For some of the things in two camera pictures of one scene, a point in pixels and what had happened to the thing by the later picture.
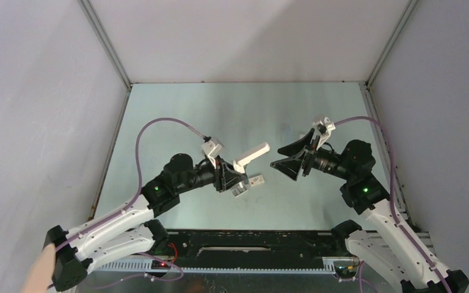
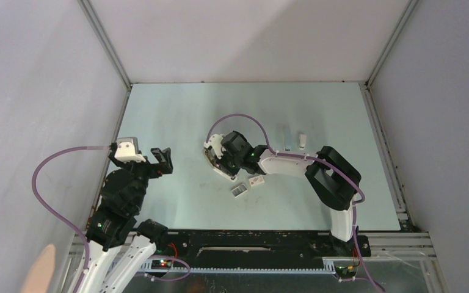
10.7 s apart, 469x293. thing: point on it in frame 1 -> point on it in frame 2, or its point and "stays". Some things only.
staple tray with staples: [239, 189] stays
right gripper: [291, 166] -> [222, 162]
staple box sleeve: [256, 180] stays
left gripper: [225, 176] -> [163, 166]
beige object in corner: [41, 277] stays
